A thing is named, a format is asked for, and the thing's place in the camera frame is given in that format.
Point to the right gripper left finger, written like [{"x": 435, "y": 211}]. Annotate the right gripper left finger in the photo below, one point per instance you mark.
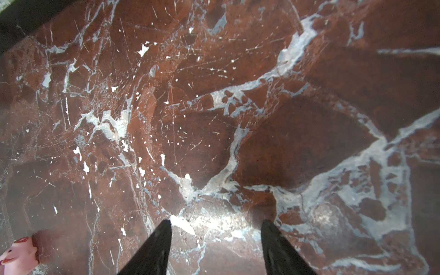
[{"x": 152, "y": 257}]

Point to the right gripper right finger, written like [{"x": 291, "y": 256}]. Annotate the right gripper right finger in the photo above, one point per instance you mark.
[{"x": 280, "y": 256}]

